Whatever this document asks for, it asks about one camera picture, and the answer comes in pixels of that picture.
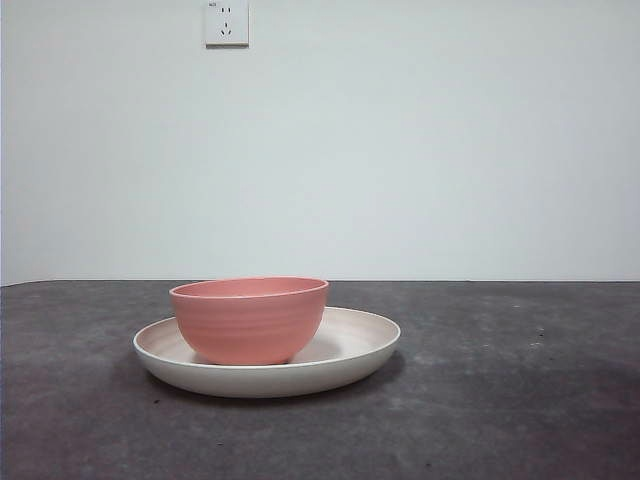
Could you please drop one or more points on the red bowl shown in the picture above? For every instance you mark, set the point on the red bowl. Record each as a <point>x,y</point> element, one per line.
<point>250,325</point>

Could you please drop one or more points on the white plate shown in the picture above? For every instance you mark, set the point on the white plate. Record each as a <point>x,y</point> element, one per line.
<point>260,380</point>

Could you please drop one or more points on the white wall socket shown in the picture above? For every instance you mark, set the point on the white wall socket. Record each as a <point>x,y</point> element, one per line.
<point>227,25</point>

